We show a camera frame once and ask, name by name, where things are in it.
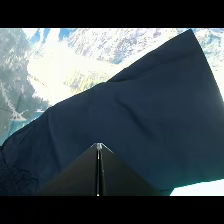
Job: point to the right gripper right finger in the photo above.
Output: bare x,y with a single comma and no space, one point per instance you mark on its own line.
123,178

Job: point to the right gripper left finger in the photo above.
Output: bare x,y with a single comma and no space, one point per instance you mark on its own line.
78,176

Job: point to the dark navy garment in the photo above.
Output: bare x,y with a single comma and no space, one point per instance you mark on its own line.
143,113

